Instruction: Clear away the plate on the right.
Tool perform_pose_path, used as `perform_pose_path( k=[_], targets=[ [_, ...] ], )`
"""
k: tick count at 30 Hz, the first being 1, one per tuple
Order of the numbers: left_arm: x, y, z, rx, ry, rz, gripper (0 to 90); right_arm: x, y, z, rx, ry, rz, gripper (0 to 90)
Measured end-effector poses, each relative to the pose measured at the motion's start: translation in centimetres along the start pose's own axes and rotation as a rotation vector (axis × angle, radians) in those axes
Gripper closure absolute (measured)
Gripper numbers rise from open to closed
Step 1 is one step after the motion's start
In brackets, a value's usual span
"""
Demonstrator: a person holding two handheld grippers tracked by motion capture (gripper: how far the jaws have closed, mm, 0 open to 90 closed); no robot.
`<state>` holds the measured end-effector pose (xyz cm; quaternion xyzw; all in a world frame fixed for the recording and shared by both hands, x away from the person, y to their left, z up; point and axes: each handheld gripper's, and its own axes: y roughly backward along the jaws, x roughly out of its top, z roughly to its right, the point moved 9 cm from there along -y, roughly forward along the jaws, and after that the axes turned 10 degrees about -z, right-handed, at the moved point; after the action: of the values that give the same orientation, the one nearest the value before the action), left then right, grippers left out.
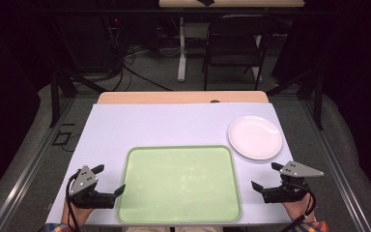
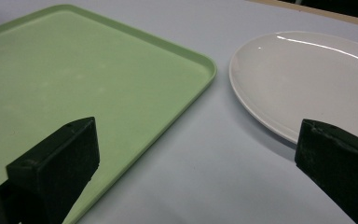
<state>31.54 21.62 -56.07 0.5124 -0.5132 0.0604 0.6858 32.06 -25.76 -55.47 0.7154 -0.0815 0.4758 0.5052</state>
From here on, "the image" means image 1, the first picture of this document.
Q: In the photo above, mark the aluminium floor rail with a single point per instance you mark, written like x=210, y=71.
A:
x=29, y=167
x=335, y=167

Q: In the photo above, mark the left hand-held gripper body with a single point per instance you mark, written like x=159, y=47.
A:
x=91, y=198

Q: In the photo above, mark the black folding chair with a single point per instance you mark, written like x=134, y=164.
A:
x=235, y=54

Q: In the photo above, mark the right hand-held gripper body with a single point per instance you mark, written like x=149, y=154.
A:
x=286, y=193

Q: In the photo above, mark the black floor socket frame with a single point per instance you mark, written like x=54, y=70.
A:
x=61, y=138

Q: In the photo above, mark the beige desk top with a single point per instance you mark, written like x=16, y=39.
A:
x=238, y=3

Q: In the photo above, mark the wooden table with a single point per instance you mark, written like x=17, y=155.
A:
x=180, y=97

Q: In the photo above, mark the light green tray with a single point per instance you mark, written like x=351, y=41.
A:
x=180, y=183

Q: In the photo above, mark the white round plate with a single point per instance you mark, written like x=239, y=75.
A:
x=254, y=137

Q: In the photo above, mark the dark computer with red light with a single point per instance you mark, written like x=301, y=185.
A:
x=116, y=29

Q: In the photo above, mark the person's left hand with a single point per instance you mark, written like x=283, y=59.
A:
x=75, y=215

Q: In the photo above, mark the pale lilac table mat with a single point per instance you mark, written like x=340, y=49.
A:
x=161, y=125

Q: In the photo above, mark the white desk leg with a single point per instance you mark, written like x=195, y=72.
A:
x=182, y=64

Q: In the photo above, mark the black metal stand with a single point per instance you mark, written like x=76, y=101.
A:
x=55, y=96
x=318, y=100

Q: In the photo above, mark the black device on desk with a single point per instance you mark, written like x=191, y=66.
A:
x=205, y=2

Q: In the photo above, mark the person's right hand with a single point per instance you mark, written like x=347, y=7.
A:
x=301, y=211

